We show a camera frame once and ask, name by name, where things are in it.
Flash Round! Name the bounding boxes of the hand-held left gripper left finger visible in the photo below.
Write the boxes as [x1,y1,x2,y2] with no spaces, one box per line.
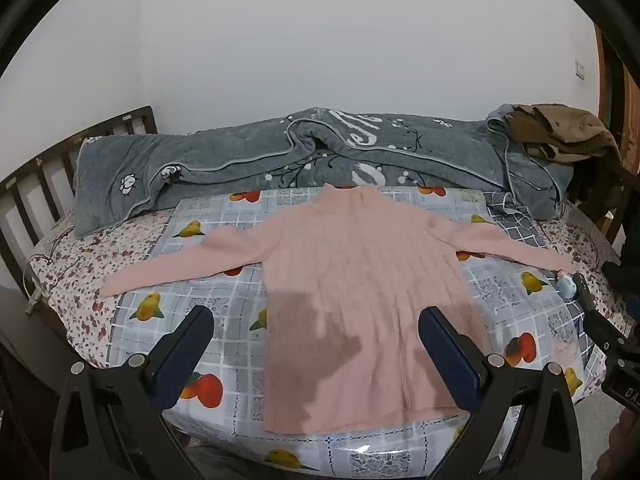
[48,305,216,480]

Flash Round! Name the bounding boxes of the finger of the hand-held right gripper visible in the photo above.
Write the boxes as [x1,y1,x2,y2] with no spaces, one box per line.
[572,272,636,356]

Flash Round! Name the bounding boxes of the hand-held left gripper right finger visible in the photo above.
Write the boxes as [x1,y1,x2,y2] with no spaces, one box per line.
[417,306,583,480]

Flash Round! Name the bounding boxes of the pink ribbed knit sweater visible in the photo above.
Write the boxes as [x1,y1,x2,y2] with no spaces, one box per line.
[100,183,576,435]

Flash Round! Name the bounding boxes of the small light blue figurine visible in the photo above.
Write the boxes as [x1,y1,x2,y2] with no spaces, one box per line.
[556,270,577,300]

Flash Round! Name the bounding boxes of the fruit print plastic sheet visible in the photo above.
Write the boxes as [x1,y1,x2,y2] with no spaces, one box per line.
[107,185,586,480]

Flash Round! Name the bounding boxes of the black bag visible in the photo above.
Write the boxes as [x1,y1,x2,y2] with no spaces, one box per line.
[602,180,640,291]

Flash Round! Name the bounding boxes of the wooden chair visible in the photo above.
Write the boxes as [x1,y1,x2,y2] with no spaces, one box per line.
[572,152,628,223]

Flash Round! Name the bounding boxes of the grey plaid cloth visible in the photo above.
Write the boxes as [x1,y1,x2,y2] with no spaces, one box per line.
[482,190,551,261]

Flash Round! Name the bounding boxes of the floral bed sheet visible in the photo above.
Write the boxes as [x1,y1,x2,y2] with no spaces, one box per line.
[27,200,636,371]

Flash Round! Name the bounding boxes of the brown clothing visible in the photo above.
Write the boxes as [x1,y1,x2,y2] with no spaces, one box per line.
[505,103,623,163]

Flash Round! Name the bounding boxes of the grey quilt with white print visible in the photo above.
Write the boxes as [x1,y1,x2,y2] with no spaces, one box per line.
[73,106,576,238]

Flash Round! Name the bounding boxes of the dark wooden bed headboard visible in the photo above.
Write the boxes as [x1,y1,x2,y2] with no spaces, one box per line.
[0,105,161,311]

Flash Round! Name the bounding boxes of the orange wooden door frame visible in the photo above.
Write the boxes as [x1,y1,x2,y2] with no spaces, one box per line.
[594,25,640,171]

